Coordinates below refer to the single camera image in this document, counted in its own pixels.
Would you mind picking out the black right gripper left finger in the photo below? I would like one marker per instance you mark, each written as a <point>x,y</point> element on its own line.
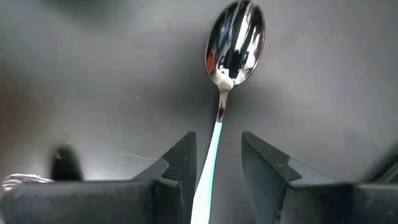
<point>93,202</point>

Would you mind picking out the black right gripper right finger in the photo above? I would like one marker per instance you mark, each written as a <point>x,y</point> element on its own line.
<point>311,205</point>

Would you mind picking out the clear plastic bin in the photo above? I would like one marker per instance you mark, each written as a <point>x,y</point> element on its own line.
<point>21,180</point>

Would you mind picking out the black table frame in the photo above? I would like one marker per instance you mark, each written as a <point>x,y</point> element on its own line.
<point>388,168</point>

